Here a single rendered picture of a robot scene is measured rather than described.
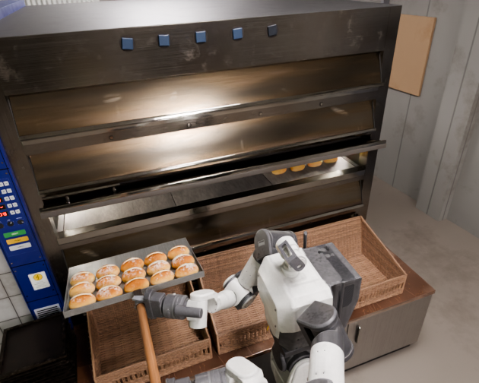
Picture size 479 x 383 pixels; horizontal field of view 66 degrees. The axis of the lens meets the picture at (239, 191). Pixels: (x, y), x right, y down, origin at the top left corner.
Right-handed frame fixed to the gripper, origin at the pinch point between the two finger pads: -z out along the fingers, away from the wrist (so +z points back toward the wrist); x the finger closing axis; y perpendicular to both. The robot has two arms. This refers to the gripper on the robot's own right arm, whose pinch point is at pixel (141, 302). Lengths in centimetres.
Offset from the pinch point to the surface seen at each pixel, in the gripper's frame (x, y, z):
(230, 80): -70, 78, 21
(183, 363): 58, 23, -2
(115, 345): 56, 27, -42
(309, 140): -33, 101, 55
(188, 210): -4, 69, -7
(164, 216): -4, 61, -18
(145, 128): -53, 55, -15
